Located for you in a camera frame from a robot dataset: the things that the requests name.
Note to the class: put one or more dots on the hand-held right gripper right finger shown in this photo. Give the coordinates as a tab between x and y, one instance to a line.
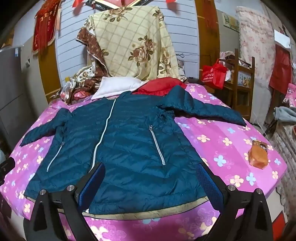
210	185

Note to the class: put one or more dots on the teal puffer jacket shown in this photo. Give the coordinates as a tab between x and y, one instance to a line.
129	139

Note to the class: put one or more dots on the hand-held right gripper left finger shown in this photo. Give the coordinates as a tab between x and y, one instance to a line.
92	185

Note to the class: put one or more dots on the red hanging cloth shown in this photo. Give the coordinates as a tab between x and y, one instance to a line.
281	67

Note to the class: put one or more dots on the brown patterned blanket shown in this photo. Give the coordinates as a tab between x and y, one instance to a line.
92	46

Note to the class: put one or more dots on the grey refrigerator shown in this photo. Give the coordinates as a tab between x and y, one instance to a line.
13	92

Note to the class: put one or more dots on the red garment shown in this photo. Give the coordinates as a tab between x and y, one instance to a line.
159	84

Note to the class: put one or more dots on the red tasselled banner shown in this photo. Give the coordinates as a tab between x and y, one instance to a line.
44	30

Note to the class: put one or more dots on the orange snack packet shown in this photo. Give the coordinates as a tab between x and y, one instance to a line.
257	155

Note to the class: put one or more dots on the pink floral bed sheet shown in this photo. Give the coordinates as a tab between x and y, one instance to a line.
219	139

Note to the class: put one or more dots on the pink floral hanging quilt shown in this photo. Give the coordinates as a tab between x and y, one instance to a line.
254	41

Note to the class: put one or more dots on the white folded cloth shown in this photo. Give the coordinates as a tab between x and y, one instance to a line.
115	87

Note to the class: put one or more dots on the wooden chair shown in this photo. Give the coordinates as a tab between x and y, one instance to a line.
235	81

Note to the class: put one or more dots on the red shopping bag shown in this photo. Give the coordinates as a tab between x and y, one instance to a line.
214	74

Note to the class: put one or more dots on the red snack packet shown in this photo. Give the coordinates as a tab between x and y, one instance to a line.
79	94

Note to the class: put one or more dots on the cream floral blanket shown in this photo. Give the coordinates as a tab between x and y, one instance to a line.
129	41

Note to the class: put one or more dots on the wall picture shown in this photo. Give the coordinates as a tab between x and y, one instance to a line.
230	22

